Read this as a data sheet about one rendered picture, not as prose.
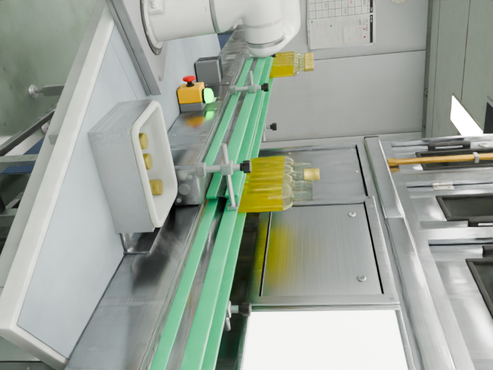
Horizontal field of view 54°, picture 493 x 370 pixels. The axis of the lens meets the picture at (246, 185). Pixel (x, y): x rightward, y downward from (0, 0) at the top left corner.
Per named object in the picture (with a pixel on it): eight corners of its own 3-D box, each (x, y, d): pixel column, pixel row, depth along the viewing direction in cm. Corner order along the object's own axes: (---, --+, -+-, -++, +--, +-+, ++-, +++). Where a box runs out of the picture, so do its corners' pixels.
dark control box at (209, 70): (196, 85, 173) (220, 84, 172) (193, 63, 169) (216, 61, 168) (201, 78, 180) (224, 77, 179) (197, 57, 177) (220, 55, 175)
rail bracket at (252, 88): (229, 95, 164) (268, 92, 162) (226, 74, 161) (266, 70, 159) (230, 92, 168) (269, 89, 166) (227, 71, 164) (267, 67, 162)
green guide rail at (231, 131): (201, 172, 117) (234, 170, 115) (200, 169, 116) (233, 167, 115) (260, 28, 269) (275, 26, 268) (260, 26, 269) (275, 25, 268)
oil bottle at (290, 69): (255, 79, 237) (314, 74, 233) (254, 68, 235) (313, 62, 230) (256, 76, 242) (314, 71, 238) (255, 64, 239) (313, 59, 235)
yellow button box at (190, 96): (179, 112, 149) (202, 110, 148) (174, 89, 146) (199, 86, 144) (184, 105, 155) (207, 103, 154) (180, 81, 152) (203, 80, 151)
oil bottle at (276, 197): (213, 215, 129) (294, 211, 126) (210, 197, 126) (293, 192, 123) (216, 203, 134) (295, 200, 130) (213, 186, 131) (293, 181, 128)
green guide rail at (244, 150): (206, 199, 120) (238, 197, 119) (205, 196, 119) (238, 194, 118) (262, 42, 273) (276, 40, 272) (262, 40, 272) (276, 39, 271)
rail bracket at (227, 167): (203, 213, 117) (255, 210, 115) (191, 148, 109) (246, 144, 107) (205, 206, 119) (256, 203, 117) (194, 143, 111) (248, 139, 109)
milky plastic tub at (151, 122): (118, 234, 99) (159, 233, 98) (88, 131, 88) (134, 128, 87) (143, 192, 114) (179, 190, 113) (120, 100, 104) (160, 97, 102)
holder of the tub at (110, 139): (122, 255, 102) (158, 254, 100) (86, 132, 89) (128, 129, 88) (146, 211, 116) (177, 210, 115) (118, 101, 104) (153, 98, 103)
